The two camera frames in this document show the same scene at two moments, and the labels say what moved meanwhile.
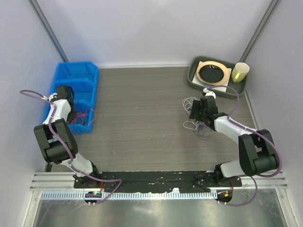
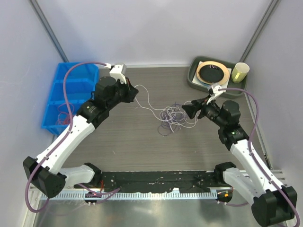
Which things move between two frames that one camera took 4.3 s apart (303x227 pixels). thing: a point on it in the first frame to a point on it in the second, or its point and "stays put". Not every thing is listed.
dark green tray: x=232 y=93 stays put
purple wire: x=202 y=131 to x=172 y=117
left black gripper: x=70 y=117 to x=131 y=91
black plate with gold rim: x=212 y=73 stays put
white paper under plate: x=220 y=88 stays put
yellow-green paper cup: x=239 y=72 stays put
